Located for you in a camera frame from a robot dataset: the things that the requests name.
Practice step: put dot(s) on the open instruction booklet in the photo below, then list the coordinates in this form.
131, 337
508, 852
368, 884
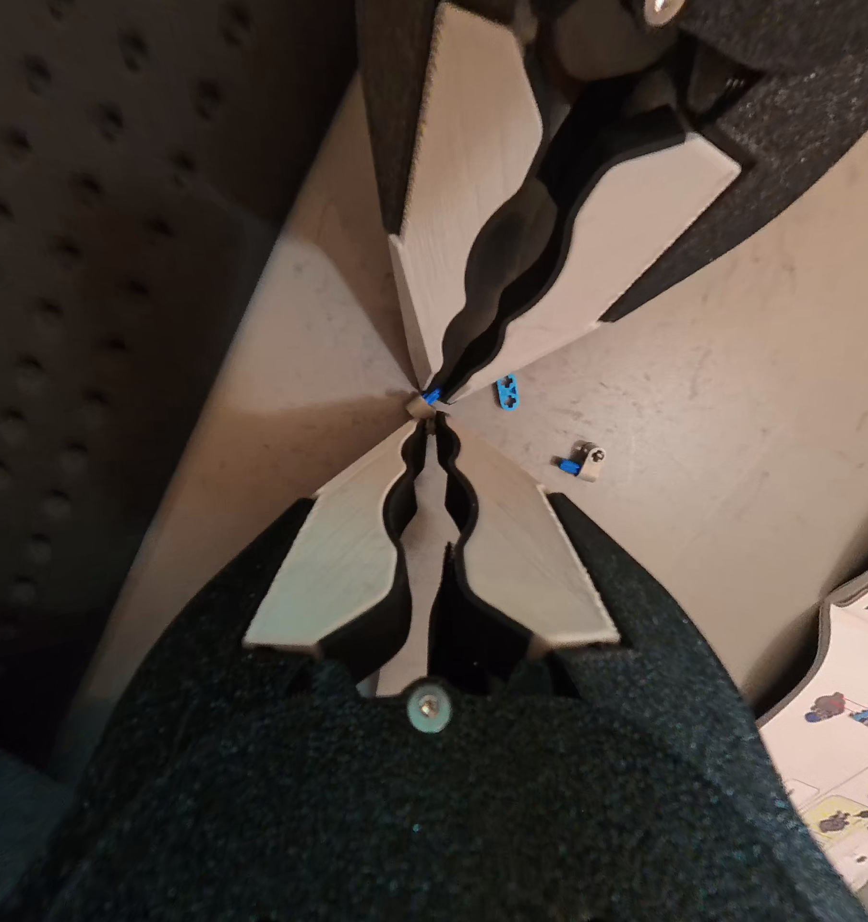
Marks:
837, 756

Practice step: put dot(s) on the grey desk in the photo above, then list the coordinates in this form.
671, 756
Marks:
693, 432

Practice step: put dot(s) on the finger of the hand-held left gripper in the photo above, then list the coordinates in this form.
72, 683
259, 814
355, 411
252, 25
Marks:
463, 180
643, 238

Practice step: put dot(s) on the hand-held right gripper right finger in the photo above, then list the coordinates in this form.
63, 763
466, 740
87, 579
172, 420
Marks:
535, 569

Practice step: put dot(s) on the blue two-hole beam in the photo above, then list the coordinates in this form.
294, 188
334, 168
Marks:
506, 392

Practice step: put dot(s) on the grey connector piece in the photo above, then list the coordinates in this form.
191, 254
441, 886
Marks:
419, 405
589, 461

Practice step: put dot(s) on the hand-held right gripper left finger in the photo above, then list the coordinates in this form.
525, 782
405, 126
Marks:
326, 569

